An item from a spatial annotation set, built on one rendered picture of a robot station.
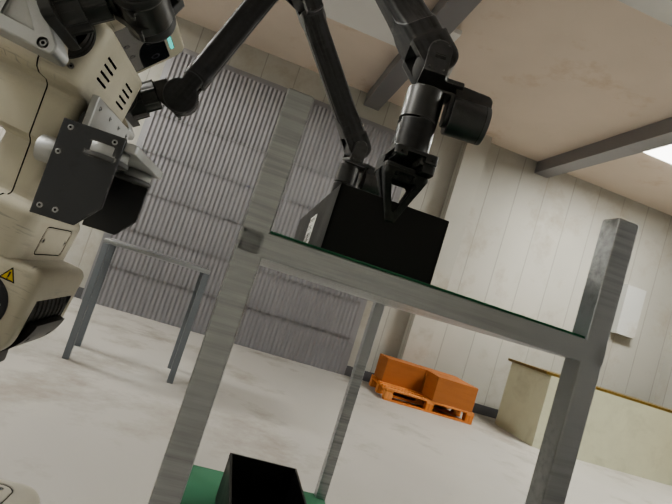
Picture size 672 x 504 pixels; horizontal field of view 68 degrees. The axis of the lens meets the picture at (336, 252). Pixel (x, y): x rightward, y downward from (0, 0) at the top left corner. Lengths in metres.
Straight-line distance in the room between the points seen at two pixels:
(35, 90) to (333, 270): 0.66
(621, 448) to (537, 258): 2.43
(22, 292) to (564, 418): 0.81
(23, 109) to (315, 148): 5.30
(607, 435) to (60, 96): 6.21
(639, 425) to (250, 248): 6.42
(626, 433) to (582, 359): 6.04
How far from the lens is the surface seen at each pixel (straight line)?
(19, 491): 1.41
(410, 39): 0.81
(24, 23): 0.87
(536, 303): 7.18
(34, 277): 0.94
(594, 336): 0.67
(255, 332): 5.99
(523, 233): 7.07
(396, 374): 5.87
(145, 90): 1.25
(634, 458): 6.85
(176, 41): 1.13
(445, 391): 5.71
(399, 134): 0.74
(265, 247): 0.52
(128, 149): 0.90
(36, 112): 1.00
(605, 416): 6.48
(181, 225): 5.98
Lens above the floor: 0.91
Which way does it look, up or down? 5 degrees up
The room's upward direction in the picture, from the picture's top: 18 degrees clockwise
